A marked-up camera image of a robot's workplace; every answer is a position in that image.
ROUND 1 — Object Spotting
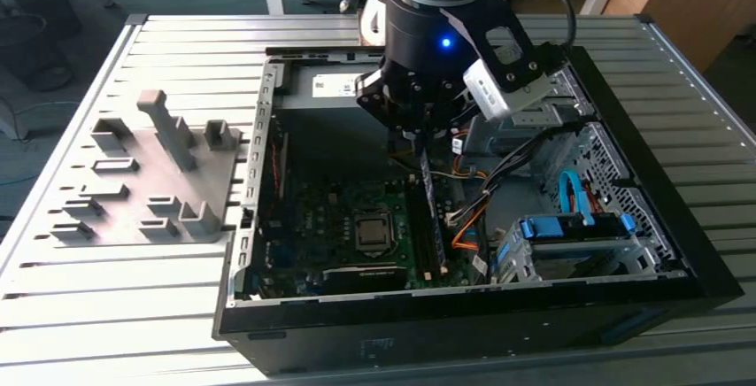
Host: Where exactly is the RAM slot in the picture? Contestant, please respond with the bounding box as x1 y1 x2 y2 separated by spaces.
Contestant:
406 174 432 280

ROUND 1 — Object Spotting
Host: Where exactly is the blue flat wire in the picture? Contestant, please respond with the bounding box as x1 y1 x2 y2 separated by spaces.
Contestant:
556 170 596 227

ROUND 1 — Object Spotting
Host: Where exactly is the CPU socket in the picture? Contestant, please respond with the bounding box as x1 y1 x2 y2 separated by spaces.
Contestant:
352 211 396 257

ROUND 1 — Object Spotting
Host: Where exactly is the silver CPU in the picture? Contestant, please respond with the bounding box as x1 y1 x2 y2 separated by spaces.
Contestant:
357 219 389 245

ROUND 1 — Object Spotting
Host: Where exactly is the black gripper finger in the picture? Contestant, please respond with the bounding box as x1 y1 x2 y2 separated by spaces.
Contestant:
422 90 481 138
356 71 426 151

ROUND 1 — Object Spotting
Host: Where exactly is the black PC case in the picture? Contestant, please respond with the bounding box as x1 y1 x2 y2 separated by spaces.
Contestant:
210 44 744 377

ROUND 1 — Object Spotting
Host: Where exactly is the black office chair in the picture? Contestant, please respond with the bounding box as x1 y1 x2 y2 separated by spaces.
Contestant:
0 0 82 93

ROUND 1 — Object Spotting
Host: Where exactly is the black graphics card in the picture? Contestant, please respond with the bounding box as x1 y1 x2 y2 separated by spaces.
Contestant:
321 263 409 294

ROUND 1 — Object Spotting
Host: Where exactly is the green motherboard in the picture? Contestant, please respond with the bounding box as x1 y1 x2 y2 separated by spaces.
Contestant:
258 173 492 294

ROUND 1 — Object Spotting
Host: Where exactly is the hard disk in blue carrier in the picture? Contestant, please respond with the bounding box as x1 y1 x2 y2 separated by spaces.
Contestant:
517 212 637 242

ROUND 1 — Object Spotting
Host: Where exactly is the grey metal disk bay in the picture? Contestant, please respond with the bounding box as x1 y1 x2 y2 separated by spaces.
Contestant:
492 226 660 284

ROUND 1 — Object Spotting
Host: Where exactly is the orange wire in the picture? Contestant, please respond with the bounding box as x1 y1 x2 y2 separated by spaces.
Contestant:
450 225 481 252

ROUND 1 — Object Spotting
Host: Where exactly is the black camera bracket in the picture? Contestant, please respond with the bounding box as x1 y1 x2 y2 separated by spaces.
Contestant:
440 4 548 94

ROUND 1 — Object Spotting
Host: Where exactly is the brown wooden cabinet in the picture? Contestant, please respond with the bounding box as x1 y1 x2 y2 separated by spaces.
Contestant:
602 0 756 75

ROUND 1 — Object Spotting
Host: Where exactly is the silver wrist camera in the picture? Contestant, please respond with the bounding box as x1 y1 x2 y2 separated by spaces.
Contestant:
461 58 554 122

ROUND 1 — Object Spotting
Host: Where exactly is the black cable bundle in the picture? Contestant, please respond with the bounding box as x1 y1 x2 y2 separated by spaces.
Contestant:
481 122 584 197

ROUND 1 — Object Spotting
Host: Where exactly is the grey metal drive cage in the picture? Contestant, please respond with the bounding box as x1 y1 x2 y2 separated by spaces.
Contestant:
462 60 596 170

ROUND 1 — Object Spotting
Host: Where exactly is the grey parts rack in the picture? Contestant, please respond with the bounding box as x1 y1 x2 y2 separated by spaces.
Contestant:
34 90 244 250

